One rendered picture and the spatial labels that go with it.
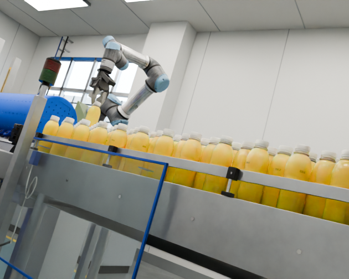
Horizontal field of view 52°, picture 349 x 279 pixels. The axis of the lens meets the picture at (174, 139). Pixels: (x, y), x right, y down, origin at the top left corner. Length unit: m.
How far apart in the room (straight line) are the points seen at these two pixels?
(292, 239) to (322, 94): 3.71
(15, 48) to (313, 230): 7.42
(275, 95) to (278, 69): 0.36
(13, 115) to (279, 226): 1.63
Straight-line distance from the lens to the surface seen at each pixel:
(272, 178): 0.96
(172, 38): 5.40
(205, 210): 1.01
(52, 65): 1.53
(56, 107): 2.06
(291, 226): 0.90
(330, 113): 4.43
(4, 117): 2.26
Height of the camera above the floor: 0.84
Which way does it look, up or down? 10 degrees up
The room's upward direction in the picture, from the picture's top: 16 degrees clockwise
